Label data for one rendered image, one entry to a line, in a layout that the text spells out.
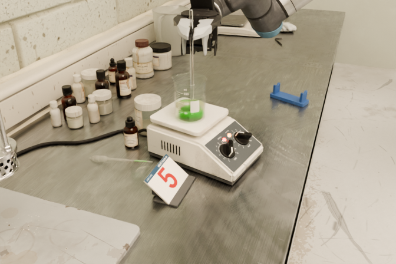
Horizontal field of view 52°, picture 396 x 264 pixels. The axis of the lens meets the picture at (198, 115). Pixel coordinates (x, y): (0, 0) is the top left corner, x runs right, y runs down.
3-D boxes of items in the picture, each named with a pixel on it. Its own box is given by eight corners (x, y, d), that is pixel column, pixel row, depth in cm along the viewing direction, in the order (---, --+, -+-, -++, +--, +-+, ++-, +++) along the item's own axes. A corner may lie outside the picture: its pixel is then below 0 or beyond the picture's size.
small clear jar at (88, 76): (102, 89, 114) (100, 66, 111) (107, 96, 109) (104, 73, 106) (81, 92, 112) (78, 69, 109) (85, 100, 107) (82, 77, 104)
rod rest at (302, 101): (309, 103, 106) (310, 91, 104) (302, 107, 103) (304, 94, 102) (276, 93, 112) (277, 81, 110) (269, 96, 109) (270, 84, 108)
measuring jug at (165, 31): (178, 63, 133) (177, 17, 126) (142, 59, 137) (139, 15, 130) (196, 47, 148) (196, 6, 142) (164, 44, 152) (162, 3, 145)
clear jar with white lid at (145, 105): (158, 122, 96) (157, 91, 92) (165, 134, 91) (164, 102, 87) (133, 126, 94) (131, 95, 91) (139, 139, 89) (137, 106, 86)
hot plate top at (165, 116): (230, 112, 83) (230, 109, 82) (198, 137, 74) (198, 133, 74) (182, 99, 89) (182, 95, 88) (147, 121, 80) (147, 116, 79)
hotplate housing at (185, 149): (263, 155, 83) (266, 121, 80) (232, 188, 73) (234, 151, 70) (175, 127, 94) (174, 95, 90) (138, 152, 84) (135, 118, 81)
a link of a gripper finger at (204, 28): (210, 64, 72) (213, 48, 80) (210, 31, 69) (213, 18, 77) (192, 63, 72) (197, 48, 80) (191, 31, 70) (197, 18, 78)
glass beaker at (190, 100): (212, 115, 81) (213, 75, 77) (196, 129, 76) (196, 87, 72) (181, 108, 84) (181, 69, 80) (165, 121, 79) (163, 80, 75)
